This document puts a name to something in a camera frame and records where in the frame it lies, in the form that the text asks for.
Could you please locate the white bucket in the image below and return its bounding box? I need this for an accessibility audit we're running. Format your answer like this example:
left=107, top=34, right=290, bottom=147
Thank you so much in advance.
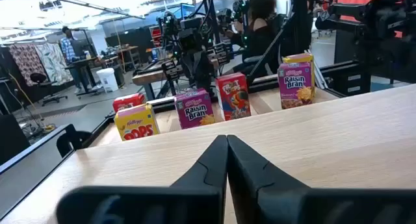
left=96, top=67, right=120, bottom=93

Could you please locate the person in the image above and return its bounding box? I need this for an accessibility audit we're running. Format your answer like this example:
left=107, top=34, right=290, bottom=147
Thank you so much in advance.
left=60, top=25, right=94, bottom=95
left=224, top=0, right=283, bottom=77

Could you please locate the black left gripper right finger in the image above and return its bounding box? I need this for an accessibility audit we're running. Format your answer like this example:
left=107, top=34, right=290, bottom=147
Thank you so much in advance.
left=226, top=134, right=416, bottom=224

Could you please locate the black office chair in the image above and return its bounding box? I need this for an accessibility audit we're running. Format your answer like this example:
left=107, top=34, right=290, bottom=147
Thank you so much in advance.
left=29, top=73, right=69, bottom=107

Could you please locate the leaf patterned hanging cloth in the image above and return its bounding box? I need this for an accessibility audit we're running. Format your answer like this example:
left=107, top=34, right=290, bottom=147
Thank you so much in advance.
left=34, top=42, right=74, bottom=85

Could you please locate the purple Raisin Bran cereal box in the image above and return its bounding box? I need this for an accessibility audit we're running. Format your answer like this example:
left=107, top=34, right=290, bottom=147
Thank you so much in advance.
left=277, top=62, right=315, bottom=110
left=174, top=88, right=216, bottom=130

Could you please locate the red patterned hanging cloth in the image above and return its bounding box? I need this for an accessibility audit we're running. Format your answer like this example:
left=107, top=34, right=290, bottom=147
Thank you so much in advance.
left=8, top=44, right=46, bottom=87

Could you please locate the black floor case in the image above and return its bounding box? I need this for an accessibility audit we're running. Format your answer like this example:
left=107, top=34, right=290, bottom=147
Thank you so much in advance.
left=0, top=113, right=32, bottom=166

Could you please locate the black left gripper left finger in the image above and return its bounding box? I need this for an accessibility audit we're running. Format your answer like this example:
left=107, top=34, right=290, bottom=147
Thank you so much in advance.
left=55, top=134, right=229, bottom=224

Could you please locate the yellow Corn Pops cereal box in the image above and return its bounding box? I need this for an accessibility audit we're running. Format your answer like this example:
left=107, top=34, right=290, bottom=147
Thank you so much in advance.
left=113, top=103, right=161, bottom=142
left=281, top=53, right=315, bottom=95

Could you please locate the yellow floor cable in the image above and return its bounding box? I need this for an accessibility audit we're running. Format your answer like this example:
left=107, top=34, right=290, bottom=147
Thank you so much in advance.
left=8, top=73, right=56, bottom=134

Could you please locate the black standing desk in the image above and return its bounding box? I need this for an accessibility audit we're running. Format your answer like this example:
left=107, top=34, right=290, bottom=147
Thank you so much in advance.
left=64, top=56, right=101, bottom=98

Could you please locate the red Froot Loops cereal box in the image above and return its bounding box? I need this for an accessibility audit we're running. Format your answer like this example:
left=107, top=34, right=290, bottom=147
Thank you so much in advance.
left=112, top=92, right=146, bottom=114
left=214, top=71, right=252, bottom=121

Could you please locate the wooden workbench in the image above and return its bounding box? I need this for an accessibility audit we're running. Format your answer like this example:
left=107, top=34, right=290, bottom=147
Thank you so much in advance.
left=131, top=60, right=222, bottom=101

